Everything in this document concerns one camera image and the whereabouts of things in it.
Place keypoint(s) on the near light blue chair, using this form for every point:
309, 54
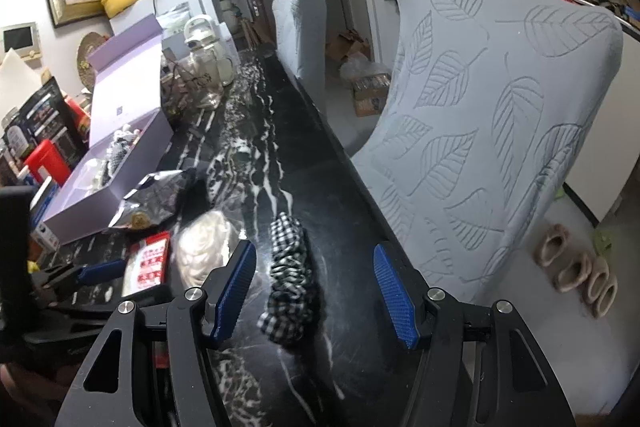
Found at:
490, 103

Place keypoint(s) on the red plastic container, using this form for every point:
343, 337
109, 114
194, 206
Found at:
46, 162

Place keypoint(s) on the white red snack packet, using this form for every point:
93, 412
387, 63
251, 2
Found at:
146, 264

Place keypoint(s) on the far light blue chair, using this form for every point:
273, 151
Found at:
301, 45

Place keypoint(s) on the black snack bag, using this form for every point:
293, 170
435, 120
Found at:
44, 116

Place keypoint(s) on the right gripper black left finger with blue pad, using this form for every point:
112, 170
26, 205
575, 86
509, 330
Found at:
149, 365

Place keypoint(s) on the black white gingham lace cloth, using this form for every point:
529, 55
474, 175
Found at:
124, 139

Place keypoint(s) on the light blue chair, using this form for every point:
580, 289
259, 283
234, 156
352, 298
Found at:
490, 103
301, 45

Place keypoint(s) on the wall intercom panel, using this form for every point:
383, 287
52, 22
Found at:
23, 39

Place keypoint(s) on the glass mug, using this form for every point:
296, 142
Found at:
200, 75

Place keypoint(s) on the clear plastic bag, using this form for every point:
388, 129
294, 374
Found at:
206, 244

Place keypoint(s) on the white water bottle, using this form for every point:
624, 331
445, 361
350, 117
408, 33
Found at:
207, 52

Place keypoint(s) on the white refrigerator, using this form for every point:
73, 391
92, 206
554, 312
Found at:
143, 8

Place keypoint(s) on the silver foil bag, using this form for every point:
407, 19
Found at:
153, 200

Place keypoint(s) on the lavender gift box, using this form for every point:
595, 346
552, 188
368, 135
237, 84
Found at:
126, 91

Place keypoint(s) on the gingham scrunchie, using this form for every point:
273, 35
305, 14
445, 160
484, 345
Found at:
289, 308

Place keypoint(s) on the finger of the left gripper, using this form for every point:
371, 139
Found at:
90, 274

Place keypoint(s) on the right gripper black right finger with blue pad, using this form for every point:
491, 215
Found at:
479, 366

